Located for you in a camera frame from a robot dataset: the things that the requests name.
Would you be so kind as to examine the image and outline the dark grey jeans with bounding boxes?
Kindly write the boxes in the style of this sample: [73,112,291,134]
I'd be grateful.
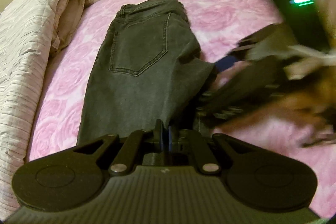
[77,0,215,144]

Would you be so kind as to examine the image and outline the person's right hand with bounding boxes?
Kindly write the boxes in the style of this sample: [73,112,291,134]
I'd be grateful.
[218,72,335,147]

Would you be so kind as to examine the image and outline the pink rose bedspread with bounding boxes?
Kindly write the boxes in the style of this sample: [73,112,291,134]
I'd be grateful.
[26,0,335,218]

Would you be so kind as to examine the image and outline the beige pillow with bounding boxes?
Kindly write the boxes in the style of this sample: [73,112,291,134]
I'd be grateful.
[50,0,86,56]

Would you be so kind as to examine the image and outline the white rolled quilt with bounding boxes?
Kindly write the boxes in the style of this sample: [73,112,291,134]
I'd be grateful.
[1,0,64,219]

